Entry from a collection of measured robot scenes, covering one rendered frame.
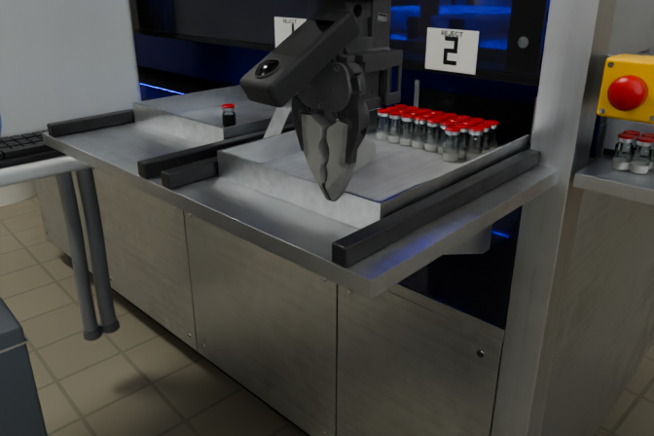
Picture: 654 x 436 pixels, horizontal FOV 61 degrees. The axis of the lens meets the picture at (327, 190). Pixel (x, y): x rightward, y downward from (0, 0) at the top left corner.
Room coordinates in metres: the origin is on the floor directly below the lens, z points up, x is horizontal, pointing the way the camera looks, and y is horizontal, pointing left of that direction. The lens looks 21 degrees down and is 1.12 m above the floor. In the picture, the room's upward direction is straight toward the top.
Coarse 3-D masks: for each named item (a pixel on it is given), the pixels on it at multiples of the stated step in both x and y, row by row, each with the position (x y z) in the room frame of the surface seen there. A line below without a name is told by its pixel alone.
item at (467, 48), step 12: (432, 36) 0.85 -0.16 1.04; (444, 36) 0.84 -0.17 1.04; (456, 36) 0.82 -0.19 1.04; (468, 36) 0.81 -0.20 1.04; (432, 48) 0.85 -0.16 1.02; (468, 48) 0.81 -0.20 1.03; (432, 60) 0.85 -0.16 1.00; (456, 60) 0.82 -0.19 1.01; (468, 60) 0.81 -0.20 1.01; (456, 72) 0.82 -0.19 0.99; (468, 72) 0.81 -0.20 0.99
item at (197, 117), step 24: (168, 96) 1.01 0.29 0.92; (192, 96) 1.05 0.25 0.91; (216, 96) 1.09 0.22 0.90; (240, 96) 1.13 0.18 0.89; (144, 120) 0.94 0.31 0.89; (168, 120) 0.88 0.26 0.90; (192, 120) 0.84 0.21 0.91; (216, 120) 0.97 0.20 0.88; (240, 120) 0.97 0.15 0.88; (264, 120) 0.84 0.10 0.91; (288, 120) 0.88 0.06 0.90
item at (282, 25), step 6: (276, 18) 1.09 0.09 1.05; (282, 18) 1.07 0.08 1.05; (288, 18) 1.06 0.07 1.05; (294, 18) 1.05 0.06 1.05; (300, 18) 1.04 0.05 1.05; (306, 18) 1.03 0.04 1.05; (276, 24) 1.09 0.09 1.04; (282, 24) 1.07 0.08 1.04; (288, 24) 1.06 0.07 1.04; (294, 24) 1.05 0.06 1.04; (300, 24) 1.04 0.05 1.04; (276, 30) 1.09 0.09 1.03; (282, 30) 1.07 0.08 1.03; (288, 30) 1.06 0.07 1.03; (294, 30) 1.05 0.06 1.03; (276, 36) 1.09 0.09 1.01; (282, 36) 1.08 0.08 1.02; (276, 42) 1.09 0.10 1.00
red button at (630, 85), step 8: (616, 80) 0.64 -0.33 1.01; (624, 80) 0.64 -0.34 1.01; (632, 80) 0.63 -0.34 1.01; (640, 80) 0.63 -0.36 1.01; (608, 88) 0.65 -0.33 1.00; (616, 88) 0.64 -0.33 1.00; (624, 88) 0.63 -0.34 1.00; (632, 88) 0.63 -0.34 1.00; (640, 88) 0.63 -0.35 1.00; (608, 96) 0.65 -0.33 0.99; (616, 96) 0.64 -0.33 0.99; (624, 96) 0.63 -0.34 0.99; (632, 96) 0.63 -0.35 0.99; (640, 96) 0.62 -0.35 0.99; (616, 104) 0.64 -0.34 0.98; (624, 104) 0.63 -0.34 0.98; (632, 104) 0.63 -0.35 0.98; (640, 104) 0.63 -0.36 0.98
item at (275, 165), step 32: (224, 160) 0.67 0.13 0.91; (256, 160) 0.72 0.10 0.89; (288, 160) 0.74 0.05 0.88; (384, 160) 0.74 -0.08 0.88; (416, 160) 0.74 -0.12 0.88; (480, 160) 0.65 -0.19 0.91; (288, 192) 0.59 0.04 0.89; (320, 192) 0.55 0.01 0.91; (352, 192) 0.62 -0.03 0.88; (384, 192) 0.62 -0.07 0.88; (416, 192) 0.55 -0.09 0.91; (352, 224) 0.52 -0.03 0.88
